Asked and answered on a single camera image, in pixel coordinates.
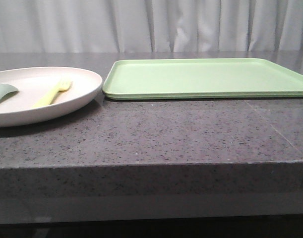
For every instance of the yellow plastic fork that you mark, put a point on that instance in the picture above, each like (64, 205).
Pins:
(47, 99)

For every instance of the beige round plastic plate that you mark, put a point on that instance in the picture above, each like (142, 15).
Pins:
(33, 83)

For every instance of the light green serving tray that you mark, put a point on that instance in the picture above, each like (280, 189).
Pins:
(147, 79)

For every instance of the green plastic spoon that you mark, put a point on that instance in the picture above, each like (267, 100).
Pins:
(6, 89)

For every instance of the white pleated curtain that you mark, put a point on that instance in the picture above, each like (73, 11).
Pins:
(138, 26)

